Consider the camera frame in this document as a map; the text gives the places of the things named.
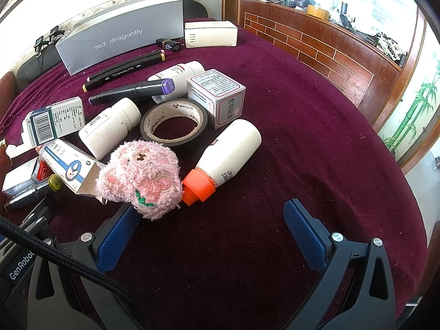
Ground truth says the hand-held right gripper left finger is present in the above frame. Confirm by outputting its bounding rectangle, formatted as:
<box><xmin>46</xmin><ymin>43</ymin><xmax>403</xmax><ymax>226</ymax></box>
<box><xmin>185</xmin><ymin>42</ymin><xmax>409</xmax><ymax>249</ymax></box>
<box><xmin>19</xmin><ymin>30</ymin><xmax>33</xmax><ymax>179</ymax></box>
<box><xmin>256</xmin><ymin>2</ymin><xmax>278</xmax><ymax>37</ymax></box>
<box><xmin>29</xmin><ymin>203</ymin><xmax>141</xmax><ymax>330</ymax></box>

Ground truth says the black marker purple cap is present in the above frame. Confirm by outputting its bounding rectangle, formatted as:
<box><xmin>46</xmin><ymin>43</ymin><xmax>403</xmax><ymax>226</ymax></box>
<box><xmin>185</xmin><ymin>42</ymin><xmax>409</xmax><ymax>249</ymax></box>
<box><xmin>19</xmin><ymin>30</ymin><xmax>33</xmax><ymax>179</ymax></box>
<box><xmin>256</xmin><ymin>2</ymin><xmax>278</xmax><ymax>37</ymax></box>
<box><xmin>87</xmin><ymin>78</ymin><xmax>177</xmax><ymax>106</ymax></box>

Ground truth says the wooden counter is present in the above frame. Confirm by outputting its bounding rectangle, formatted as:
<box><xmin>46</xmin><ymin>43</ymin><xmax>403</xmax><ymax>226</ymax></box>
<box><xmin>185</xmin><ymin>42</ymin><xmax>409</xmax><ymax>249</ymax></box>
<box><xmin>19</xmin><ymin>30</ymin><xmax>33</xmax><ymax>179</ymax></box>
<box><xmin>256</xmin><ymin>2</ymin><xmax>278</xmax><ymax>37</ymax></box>
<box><xmin>222</xmin><ymin>0</ymin><xmax>428</xmax><ymax>134</ymax></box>

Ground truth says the grey shoe box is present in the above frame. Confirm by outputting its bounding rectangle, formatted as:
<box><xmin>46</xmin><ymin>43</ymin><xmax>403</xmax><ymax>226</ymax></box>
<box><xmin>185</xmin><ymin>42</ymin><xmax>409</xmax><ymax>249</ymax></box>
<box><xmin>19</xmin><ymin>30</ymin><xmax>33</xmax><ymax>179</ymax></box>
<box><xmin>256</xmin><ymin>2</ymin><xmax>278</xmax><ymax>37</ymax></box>
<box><xmin>55</xmin><ymin>0</ymin><xmax>184</xmax><ymax>76</ymax></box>

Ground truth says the pink plush toy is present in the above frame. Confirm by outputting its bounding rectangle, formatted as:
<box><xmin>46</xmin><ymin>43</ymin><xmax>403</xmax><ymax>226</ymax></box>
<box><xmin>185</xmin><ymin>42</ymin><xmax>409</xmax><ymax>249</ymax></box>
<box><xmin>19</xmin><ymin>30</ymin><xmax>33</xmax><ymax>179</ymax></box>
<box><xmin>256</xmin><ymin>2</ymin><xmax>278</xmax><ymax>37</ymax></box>
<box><xmin>95</xmin><ymin>140</ymin><xmax>183</xmax><ymax>221</ymax></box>

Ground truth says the blue white medicine box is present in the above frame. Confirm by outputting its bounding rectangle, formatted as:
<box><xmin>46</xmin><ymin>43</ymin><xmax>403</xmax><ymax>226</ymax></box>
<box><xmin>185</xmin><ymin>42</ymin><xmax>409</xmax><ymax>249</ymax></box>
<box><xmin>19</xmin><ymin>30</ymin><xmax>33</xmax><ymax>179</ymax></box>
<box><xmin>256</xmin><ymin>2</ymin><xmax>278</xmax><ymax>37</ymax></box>
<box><xmin>35</xmin><ymin>139</ymin><xmax>107</xmax><ymax>204</ymax></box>

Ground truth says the white rectangular box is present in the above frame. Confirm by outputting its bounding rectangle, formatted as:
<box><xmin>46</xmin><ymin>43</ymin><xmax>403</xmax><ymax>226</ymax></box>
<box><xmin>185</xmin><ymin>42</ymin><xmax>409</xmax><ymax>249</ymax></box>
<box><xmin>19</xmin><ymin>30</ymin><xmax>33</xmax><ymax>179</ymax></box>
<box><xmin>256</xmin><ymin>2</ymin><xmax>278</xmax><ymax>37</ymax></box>
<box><xmin>184</xmin><ymin>21</ymin><xmax>238</xmax><ymax>48</ymax></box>

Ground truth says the black sofa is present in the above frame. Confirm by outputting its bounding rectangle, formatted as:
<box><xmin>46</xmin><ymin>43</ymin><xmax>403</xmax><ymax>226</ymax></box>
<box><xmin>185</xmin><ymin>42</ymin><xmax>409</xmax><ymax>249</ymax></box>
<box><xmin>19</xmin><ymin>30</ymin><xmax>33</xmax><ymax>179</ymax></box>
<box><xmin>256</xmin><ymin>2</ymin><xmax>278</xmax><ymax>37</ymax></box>
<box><xmin>15</xmin><ymin>0</ymin><xmax>210</xmax><ymax>92</ymax></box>

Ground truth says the black marker pink cap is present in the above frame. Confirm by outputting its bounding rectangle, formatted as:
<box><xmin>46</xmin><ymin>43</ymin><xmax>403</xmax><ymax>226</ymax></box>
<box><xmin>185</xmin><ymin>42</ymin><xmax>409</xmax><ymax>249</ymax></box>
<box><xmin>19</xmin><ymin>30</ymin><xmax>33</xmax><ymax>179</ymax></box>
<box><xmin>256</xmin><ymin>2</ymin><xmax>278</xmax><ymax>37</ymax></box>
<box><xmin>86</xmin><ymin>50</ymin><xmax>166</xmax><ymax>84</ymax></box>

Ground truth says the black marker olive cap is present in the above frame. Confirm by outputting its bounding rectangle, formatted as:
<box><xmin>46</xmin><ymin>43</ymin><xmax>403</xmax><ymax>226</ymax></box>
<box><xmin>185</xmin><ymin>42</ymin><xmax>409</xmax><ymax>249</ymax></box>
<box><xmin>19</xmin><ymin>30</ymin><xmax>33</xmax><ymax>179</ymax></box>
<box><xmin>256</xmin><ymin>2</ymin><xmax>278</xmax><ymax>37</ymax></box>
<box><xmin>4</xmin><ymin>174</ymin><xmax>63</xmax><ymax>213</ymax></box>

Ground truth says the maroon tablecloth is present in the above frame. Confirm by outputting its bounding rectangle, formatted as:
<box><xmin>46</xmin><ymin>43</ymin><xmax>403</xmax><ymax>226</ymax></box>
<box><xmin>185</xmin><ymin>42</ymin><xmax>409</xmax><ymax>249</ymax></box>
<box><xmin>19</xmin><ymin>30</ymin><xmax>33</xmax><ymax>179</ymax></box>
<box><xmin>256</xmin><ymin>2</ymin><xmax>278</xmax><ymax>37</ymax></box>
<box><xmin>0</xmin><ymin>17</ymin><xmax>428</xmax><ymax>330</ymax></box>

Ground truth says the white bottle red label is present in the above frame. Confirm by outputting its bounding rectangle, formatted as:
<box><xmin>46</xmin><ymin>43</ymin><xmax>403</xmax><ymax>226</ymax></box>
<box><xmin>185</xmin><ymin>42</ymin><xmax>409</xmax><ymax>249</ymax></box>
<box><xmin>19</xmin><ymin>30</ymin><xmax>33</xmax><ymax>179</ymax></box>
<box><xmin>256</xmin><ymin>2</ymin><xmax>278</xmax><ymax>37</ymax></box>
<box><xmin>147</xmin><ymin>61</ymin><xmax>206</xmax><ymax>104</ymax></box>

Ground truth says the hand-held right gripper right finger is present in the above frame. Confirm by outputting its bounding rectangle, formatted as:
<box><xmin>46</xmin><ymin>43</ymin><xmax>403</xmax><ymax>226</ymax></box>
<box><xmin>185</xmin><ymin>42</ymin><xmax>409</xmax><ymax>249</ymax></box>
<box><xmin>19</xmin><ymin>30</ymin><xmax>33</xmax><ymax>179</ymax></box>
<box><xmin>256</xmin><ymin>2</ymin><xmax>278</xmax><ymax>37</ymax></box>
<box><xmin>284</xmin><ymin>199</ymin><xmax>396</xmax><ymax>330</ymax></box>

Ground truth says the white bottle orange cap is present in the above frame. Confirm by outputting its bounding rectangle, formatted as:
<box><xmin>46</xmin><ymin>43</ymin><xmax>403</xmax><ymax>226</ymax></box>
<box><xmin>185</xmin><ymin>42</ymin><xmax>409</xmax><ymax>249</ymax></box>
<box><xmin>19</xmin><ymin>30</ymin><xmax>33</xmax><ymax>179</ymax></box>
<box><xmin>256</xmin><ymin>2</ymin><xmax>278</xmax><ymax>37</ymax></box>
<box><xmin>181</xmin><ymin>119</ymin><xmax>262</xmax><ymax>207</ymax></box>

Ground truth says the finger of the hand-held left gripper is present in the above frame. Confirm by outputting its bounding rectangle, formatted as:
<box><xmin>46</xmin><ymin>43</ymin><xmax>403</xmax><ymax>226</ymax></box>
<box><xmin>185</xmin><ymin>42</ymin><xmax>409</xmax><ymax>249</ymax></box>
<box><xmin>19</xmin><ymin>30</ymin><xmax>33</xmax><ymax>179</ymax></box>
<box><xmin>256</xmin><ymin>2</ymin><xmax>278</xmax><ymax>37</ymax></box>
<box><xmin>20</xmin><ymin>197</ymin><xmax>56</xmax><ymax>221</ymax></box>
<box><xmin>19</xmin><ymin>216</ymin><xmax>49</xmax><ymax>238</ymax></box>

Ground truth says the white pill bottle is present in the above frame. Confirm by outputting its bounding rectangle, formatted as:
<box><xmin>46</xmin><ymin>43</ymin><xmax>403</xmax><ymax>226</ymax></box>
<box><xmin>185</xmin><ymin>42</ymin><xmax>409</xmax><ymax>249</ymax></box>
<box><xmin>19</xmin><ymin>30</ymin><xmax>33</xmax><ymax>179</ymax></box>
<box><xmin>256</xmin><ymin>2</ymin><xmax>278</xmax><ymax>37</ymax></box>
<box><xmin>78</xmin><ymin>97</ymin><xmax>142</xmax><ymax>160</ymax></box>

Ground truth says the black tape roll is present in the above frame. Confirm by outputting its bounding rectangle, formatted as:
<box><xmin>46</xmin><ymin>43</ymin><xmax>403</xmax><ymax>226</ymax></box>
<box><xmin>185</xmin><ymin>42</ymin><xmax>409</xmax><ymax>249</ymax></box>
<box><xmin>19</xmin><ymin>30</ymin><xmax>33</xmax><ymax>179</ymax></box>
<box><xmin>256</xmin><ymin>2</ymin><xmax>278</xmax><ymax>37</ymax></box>
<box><xmin>140</xmin><ymin>99</ymin><xmax>208</xmax><ymax>148</ymax></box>

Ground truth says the bamboo painted panel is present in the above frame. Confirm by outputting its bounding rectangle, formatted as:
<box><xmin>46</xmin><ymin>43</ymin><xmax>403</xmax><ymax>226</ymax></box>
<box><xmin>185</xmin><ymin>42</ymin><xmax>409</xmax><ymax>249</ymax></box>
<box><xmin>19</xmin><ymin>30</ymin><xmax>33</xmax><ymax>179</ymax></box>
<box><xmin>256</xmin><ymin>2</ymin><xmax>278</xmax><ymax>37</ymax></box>
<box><xmin>378</xmin><ymin>72</ymin><xmax>440</xmax><ymax>159</ymax></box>

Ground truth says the silver box red end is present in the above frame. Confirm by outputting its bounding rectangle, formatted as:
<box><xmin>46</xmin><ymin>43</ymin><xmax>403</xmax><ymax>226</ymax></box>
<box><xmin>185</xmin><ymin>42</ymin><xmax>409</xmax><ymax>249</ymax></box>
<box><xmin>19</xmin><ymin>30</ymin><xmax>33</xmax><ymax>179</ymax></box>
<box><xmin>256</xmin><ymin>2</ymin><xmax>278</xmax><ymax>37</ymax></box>
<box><xmin>2</xmin><ymin>157</ymin><xmax>50</xmax><ymax>199</ymax></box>

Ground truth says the small dark box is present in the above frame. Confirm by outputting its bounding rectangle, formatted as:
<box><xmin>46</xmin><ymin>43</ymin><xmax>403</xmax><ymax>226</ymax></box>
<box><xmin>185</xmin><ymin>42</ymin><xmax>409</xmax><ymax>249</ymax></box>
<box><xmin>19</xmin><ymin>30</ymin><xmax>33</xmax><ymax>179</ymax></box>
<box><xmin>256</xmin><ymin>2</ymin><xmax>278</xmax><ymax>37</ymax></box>
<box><xmin>155</xmin><ymin>38</ymin><xmax>182</xmax><ymax>53</ymax></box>

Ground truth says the black marker yellow cap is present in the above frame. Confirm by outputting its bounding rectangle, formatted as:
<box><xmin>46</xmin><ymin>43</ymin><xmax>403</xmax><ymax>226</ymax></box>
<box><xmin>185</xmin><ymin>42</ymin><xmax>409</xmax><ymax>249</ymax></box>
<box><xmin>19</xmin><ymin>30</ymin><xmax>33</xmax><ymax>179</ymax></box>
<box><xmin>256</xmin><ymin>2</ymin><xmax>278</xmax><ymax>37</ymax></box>
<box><xmin>82</xmin><ymin>55</ymin><xmax>165</xmax><ymax>93</ymax></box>

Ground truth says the tan box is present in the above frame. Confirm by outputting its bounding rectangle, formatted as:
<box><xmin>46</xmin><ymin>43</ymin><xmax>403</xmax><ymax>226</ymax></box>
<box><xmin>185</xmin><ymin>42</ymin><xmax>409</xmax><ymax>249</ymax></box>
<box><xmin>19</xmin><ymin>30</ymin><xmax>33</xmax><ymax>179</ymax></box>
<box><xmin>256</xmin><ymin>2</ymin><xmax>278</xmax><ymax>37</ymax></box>
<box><xmin>307</xmin><ymin>4</ymin><xmax>327</xmax><ymax>19</ymax></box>

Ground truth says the green white medicine box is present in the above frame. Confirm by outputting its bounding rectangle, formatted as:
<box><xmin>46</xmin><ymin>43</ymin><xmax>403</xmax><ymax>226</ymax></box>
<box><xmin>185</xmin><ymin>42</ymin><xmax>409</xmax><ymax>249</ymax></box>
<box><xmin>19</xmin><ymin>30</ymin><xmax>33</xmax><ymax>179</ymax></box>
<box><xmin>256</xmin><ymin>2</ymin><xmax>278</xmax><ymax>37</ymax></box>
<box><xmin>5</xmin><ymin>96</ymin><xmax>86</xmax><ymax>159</ymax></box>

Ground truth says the black braided cable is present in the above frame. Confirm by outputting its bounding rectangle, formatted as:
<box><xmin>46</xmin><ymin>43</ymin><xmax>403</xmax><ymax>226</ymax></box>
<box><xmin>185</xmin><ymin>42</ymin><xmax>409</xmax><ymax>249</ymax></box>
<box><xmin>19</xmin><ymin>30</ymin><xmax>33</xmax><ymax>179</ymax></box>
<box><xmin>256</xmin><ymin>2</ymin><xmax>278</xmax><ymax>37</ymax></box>
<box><xmin>0</xmin><ymin>215</ymin><xmax>148</xmax><ymax>330</ymax></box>

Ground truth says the white square box red print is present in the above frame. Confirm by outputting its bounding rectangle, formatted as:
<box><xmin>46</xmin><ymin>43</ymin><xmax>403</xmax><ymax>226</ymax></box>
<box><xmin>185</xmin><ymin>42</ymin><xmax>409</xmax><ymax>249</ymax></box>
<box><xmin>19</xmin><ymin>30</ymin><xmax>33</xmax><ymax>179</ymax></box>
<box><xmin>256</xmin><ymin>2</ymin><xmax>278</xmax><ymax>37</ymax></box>
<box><xmin>186</xmin><ymin>69</ymin><xmax>247</xmax><ymax>130</ymax></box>

